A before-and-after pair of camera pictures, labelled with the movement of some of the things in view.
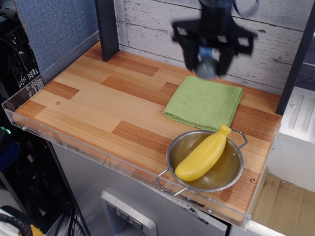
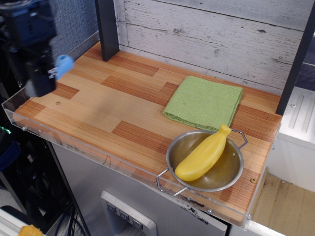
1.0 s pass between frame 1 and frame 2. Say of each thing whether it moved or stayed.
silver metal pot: stayed
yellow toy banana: stayed
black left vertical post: stayed
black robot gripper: moved
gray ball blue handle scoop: moved
